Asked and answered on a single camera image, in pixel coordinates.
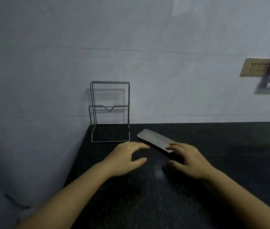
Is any person's right hand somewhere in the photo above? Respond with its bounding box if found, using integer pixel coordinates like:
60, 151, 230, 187
165, 143, 215, 181

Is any person's left hand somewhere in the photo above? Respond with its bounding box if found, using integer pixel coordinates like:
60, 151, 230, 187
101, 141, 150, 178

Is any person's left forearm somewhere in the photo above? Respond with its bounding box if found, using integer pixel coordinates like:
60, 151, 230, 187
16, 162, 116, 229

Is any person's right forearm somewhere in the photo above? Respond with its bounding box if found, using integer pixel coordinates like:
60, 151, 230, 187
204, 166, 270, 229

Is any steel cleaver knife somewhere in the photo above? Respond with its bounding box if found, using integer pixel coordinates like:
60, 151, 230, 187
137, 128, 179, 154

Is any metal wire rack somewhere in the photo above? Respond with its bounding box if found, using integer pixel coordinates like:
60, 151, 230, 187
89, 81, 131, 143

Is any beige wall socket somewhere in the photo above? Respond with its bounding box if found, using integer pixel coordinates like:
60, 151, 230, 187
240, 58, 270, 77

